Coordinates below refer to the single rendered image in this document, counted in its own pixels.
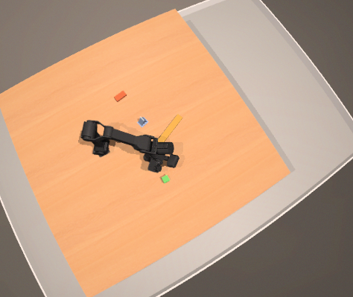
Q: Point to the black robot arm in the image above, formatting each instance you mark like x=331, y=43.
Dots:
x=141, y=143

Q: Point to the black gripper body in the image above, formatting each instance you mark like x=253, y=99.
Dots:
x=172, y=160

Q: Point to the orange rectangular block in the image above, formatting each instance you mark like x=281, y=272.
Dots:
x=119, y=96

